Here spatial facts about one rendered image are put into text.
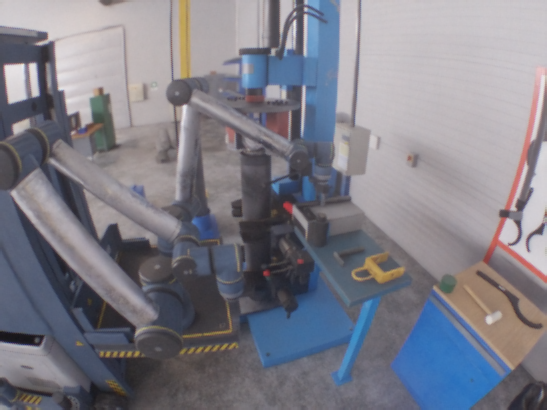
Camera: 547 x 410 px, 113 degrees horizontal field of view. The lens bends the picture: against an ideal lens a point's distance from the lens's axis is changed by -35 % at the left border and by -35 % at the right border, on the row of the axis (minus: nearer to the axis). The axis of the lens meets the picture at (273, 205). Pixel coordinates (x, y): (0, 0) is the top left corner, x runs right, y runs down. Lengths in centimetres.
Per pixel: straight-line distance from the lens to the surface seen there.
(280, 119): 164
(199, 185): 322
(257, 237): 190
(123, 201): 108
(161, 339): 112
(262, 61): 174
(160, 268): 133
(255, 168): 181
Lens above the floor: 202
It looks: 28 degrees down
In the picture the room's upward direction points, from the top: 1 degrees clockwise
